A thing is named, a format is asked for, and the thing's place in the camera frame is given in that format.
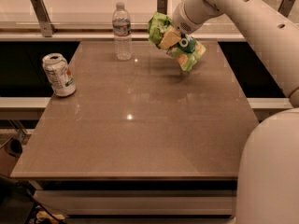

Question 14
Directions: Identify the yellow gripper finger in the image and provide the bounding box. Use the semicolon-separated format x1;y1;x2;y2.
158;26;181;49

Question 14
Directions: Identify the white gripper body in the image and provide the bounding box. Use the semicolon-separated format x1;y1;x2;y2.
173;0;203;35

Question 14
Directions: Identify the green rice chip bag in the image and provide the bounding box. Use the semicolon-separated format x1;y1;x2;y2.
148;12;206;72

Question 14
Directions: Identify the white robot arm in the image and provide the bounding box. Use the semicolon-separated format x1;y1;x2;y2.
172;0;299;224

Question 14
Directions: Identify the clear plastic water bottle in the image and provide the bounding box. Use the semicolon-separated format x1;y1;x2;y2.
112;2;133;61

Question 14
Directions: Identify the white green soda can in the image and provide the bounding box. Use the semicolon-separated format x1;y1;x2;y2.
42;53;76;97

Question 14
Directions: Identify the dark object at left floor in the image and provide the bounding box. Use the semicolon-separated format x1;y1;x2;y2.
0;137;24;177

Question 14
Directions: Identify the middle metal railing bracket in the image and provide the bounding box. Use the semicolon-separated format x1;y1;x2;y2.
157;0;168;14

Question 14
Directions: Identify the metal railing bracket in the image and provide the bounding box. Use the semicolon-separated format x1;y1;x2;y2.
278;0;296;18
157;0;168;14
30;0;55;37

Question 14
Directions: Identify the right metal railing bracket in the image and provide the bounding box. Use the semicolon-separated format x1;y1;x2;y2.
278;0;296;18

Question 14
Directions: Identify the left metal railing bracket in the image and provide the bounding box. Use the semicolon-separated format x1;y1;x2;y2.
30;0;55;37

